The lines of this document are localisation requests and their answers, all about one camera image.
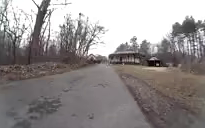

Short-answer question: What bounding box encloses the small house with gabled roof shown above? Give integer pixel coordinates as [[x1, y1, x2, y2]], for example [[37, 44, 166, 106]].
[[86, 53, 98, 64]]

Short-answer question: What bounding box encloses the long low building with porch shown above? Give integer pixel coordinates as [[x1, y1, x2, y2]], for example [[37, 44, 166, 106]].
[[107, 50, 146, 66]]

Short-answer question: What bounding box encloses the grey asphalt road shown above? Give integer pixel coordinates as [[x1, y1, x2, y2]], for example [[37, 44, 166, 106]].
[[0, 63, 154, 128]]

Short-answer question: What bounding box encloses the group of evergreen trees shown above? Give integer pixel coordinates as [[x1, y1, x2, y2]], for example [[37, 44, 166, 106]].
[[114, 35, 152, 56]]

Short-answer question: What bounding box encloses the small dark shelter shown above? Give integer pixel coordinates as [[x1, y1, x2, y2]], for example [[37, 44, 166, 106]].
[[147, 56, 163, 68]]

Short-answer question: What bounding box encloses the row of bare trees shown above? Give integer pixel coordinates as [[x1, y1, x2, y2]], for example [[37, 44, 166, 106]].
[[0, 0, 108, 66]]

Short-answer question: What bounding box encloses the dry brown grass field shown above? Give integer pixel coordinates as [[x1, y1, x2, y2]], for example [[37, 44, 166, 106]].
[[110, 63, 205, 128]]

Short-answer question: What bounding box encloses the stand of tall pine trees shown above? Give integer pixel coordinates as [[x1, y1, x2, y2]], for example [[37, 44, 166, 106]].
[[156, 15, 205, 68]]

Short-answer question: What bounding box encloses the low stone wall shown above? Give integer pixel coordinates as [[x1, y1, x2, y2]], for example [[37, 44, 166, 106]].
[[0, 62, 68, 78]]

